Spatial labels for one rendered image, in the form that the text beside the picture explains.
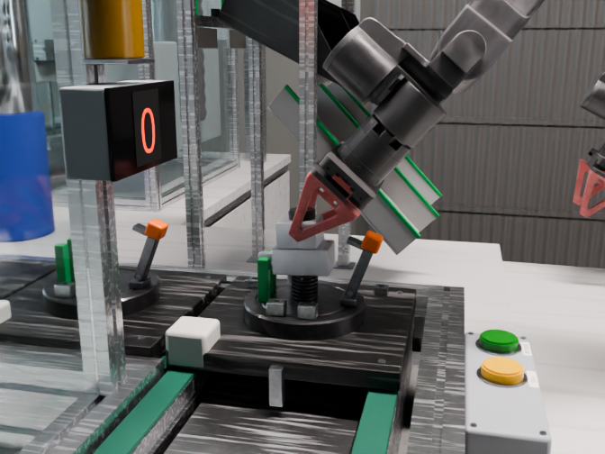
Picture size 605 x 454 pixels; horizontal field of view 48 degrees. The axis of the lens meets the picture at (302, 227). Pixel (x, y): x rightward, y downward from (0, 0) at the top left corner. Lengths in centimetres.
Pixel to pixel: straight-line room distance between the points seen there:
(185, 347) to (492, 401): 30
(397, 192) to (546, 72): 251
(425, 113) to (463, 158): 288
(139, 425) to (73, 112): 28
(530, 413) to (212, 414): 30
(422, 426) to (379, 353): 12
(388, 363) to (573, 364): 37
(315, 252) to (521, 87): 285
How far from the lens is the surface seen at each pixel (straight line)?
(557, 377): 96
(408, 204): 108
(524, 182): 359
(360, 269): 76
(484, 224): 364
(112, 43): 57
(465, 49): 70
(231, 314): 80
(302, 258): 75
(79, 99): 55
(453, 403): 65
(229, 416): 71
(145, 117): 59
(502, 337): 77
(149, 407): 67
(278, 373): 68
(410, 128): 70
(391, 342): 73
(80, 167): 56
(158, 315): 81
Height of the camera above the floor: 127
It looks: 15 degrees down
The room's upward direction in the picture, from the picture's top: straight up
